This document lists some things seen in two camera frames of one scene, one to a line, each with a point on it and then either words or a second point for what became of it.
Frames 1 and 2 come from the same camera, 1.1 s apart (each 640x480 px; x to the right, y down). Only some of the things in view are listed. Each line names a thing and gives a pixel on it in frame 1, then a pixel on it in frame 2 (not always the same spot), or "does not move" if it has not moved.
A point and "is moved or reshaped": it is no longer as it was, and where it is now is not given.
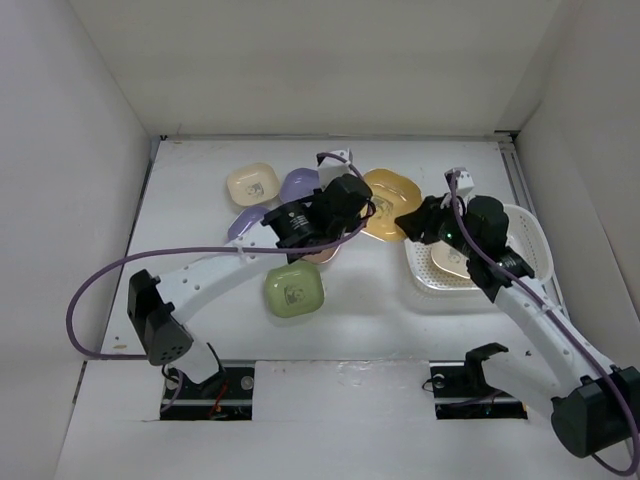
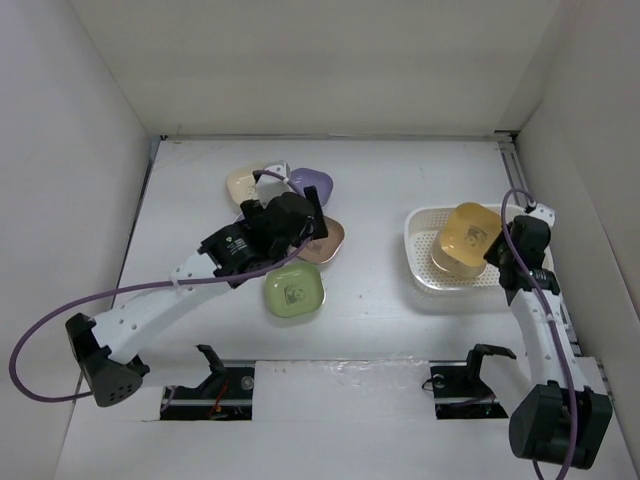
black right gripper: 426,217 → 490,254
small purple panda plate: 299,183 does not move
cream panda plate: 253,183 does not move
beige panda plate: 449,259 does not move
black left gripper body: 347,227 → 309,229
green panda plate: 296,289 does not move
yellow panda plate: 393,195 is moved or reshaped
